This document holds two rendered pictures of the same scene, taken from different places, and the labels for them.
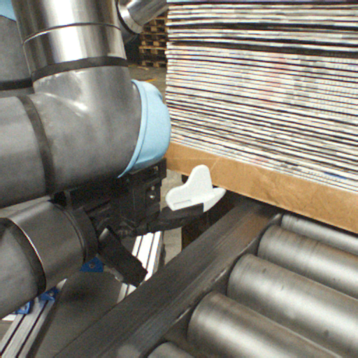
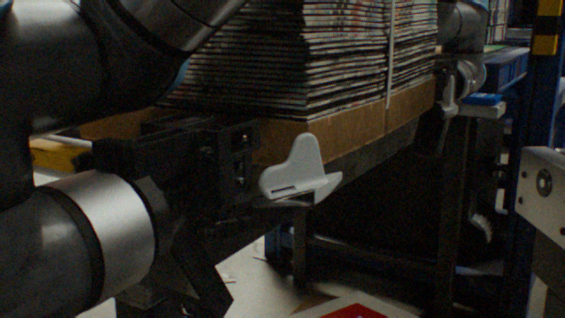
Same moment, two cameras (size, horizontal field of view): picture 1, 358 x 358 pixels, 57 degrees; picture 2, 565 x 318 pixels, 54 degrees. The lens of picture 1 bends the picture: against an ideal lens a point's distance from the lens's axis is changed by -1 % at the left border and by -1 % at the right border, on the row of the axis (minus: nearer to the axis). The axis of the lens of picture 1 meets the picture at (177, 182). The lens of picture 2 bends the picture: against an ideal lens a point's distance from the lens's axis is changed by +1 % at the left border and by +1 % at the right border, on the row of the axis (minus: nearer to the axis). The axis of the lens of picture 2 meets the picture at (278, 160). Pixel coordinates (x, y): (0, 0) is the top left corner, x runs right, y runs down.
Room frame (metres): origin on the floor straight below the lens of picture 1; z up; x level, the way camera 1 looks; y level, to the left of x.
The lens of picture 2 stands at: (1.18, -0.28, 0.95)
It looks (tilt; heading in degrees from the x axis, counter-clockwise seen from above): 16 degrees down; 174
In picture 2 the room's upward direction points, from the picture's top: straight up
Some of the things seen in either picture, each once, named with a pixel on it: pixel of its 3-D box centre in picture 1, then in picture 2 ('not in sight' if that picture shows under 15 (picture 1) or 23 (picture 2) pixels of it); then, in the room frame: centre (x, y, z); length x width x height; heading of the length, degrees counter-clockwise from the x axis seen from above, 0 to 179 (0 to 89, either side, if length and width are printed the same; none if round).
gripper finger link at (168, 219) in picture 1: (166, 212); not in sight; (0.33, 0.01, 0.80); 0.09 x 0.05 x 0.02; 114
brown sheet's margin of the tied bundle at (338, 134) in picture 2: not in sight; (225, 119); (0.59, -0.28, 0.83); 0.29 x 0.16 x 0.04; 53
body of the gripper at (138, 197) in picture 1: (110, 202); (434, 83); (0.31, 0.07, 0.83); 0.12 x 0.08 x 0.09; 142
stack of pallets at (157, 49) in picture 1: (170, 34); not in sight; (8.21, 0.15, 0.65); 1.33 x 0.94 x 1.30; 146
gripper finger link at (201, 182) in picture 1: (200, 187); not in sight; (0.35, -0.03, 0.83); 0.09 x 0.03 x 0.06; 114
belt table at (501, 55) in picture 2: not in sight; (421, 63); (-0.79, 0.46, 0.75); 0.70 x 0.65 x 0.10; 142
